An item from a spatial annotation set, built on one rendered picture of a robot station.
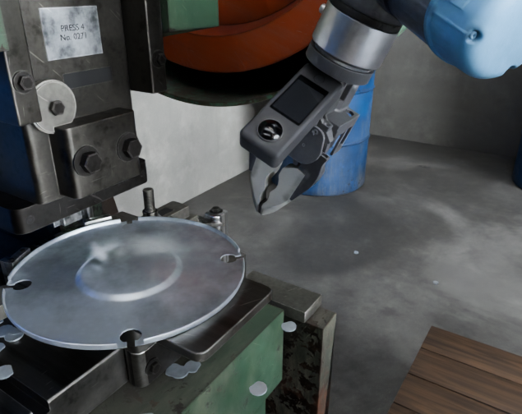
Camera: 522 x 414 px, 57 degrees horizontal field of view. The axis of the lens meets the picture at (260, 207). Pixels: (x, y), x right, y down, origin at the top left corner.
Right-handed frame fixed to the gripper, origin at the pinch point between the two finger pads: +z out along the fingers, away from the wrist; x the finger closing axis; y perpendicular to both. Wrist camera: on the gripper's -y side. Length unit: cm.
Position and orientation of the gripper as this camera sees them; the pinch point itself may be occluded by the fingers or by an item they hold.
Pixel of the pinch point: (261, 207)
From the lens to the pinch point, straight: 59.0
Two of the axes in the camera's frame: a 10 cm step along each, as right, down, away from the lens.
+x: -7.7, -5.8, 2.5
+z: -3.6, 7.3, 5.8
